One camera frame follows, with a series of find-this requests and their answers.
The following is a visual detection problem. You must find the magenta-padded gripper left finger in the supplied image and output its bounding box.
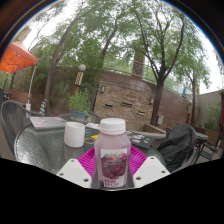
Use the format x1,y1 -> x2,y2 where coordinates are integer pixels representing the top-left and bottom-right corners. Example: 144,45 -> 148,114
56,147 -> 101,190

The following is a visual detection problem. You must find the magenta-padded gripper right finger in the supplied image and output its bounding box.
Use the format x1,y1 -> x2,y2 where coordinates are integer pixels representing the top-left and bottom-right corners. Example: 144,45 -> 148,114
127,145 -> 171,189

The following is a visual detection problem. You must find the pink drink bottle white cap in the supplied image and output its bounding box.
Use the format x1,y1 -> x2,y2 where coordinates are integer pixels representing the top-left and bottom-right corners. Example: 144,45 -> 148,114
93,117 -> 132,191

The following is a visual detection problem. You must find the dark laptop with stickers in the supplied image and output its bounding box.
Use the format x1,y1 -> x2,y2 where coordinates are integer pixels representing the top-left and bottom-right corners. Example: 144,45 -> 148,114
127,131 -> 156,150

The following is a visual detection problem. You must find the white cup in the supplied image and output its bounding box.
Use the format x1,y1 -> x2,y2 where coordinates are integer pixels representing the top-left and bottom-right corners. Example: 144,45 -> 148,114
63,121 -> 86,149

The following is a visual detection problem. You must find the grey laptop with stickers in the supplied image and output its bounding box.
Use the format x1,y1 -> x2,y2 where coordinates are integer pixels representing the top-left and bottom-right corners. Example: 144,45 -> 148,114
28,116 -> 68,131

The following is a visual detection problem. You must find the dark folding chair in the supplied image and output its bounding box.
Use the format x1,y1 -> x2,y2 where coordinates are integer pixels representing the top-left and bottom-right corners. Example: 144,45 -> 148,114
196,132 -> 224,162

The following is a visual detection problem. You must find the potted green plant teal pot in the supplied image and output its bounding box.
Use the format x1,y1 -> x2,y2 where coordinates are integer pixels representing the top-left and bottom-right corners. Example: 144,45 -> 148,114
66,87 -> 93,125

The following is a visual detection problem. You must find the dark-trunk tree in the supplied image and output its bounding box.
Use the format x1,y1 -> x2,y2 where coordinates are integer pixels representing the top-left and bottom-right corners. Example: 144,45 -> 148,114
128,0 -> 213,128

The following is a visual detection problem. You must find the leaning grey-trunk tree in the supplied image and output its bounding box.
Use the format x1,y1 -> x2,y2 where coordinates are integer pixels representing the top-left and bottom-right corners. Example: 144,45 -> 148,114
31,0 -> 134,116

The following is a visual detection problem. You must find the orange canopy tent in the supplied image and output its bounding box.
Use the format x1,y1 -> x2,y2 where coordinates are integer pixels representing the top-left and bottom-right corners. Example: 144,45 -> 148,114
0,39 -> 40,75

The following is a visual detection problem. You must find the striped lamp post white globe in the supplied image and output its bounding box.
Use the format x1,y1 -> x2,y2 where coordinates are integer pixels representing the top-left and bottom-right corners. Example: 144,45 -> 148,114
72,63 -> 88,98

